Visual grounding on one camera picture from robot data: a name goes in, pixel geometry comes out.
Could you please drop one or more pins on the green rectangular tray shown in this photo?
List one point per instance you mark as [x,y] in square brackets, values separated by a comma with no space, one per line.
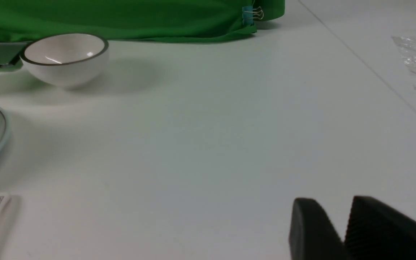
[10,56]

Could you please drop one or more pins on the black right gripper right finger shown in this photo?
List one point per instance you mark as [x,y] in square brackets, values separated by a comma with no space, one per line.
[377,231]

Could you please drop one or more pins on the green backdrop cloth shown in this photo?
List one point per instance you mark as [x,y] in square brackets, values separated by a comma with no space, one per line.
[173,21]

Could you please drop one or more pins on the black-rimmed white small bowl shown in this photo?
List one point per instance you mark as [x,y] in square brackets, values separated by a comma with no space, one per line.
[66,60]

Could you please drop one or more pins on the clear tape piece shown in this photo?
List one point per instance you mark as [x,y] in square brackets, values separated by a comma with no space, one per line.
[406,47]

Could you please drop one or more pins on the blue binder clip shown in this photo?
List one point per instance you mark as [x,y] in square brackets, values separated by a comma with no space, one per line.
[250,14]

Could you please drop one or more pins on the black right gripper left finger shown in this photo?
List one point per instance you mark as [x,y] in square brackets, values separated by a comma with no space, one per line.
[312,235]

